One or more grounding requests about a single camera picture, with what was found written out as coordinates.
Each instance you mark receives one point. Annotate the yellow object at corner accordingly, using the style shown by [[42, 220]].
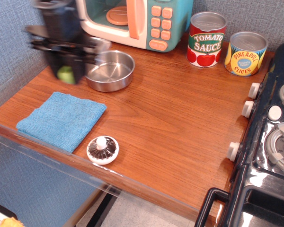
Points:
[[11, 222]]

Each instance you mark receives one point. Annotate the white stove knob front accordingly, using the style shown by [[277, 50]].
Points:
[[232, 151]]

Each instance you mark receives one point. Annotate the grey spatula green handle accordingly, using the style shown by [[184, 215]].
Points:
[[67, 72]]

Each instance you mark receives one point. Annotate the white toy mushroom slice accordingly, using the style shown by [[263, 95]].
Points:
[[102, 150]]

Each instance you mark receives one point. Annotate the white stove knob middle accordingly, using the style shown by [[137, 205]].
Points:
[[247, 109]]

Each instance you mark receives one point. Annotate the pineapple slices can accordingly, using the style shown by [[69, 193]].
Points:
[[245, 53]]

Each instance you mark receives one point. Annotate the white stove knob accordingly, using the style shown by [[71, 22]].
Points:
[[247, 109], [232, 151], [253, 91]]

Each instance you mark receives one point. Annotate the blue folded cloth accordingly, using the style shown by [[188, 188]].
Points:
[[62, 121]]

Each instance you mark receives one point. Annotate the stainless steel pan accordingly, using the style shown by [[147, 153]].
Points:
[[113, 71]]

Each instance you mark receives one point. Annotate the white stove knob rear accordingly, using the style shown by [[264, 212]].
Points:
[[253, 91]]

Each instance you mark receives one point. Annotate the teal toy microwave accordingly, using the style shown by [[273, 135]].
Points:
[[155, 25]]

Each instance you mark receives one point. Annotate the black toy stove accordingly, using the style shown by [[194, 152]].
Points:
[[256, 196]]

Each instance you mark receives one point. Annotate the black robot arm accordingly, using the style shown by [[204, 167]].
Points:
[[61, 19]]

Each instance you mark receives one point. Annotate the tomato sauce can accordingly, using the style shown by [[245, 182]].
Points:
[[206, 36]]

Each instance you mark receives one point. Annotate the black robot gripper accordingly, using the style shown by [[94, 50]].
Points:
[[82, 49]]

